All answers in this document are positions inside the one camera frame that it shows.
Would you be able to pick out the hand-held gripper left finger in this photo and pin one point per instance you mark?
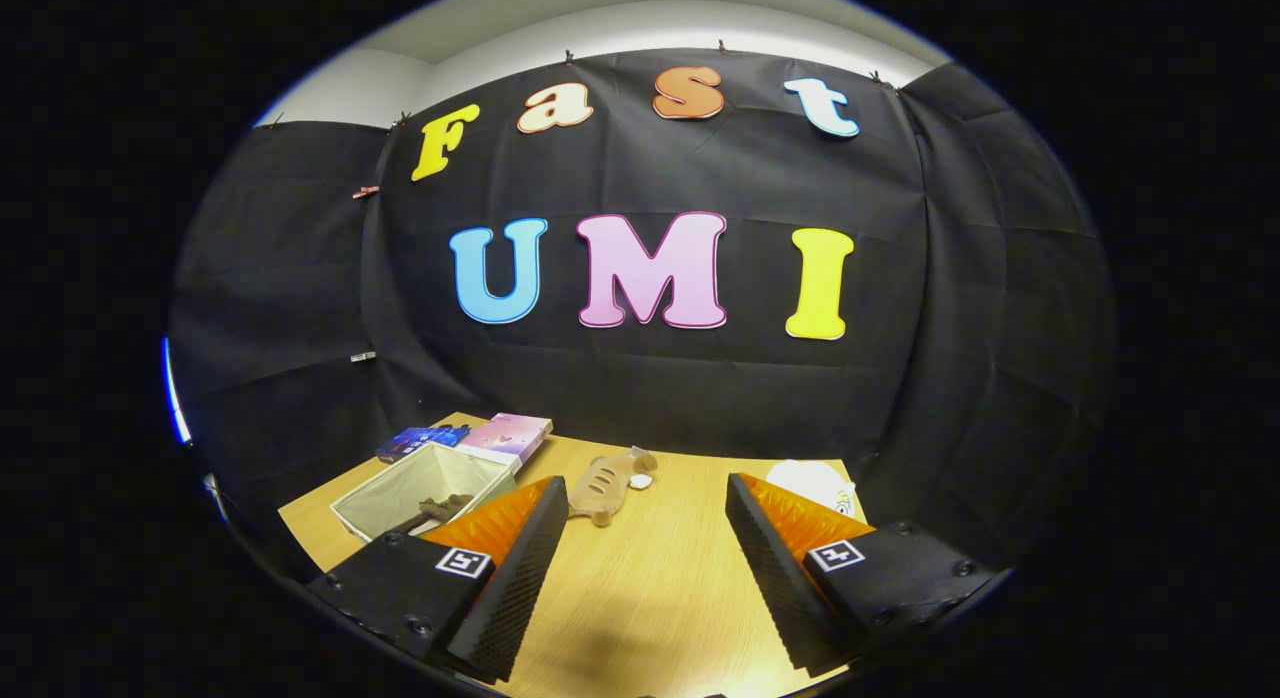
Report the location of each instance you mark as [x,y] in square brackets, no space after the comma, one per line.
[515,578]

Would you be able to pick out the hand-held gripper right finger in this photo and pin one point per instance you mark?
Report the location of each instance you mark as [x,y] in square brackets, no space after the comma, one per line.
[775,578]

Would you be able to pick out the green lidded cream storage box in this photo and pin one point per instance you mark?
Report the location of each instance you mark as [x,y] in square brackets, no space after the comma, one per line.
[400,488]

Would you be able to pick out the blue printed box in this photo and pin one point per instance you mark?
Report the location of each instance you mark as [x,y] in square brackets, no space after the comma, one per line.
[415,441]

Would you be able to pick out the white plush toy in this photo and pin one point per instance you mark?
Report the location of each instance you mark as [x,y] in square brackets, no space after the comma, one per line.
[805,478]

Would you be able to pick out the tan bread-shaped plush toy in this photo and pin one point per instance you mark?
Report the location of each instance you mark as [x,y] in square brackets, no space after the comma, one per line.
[605,483]

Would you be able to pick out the pink book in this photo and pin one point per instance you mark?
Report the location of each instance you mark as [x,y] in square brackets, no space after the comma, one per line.
[510,433]

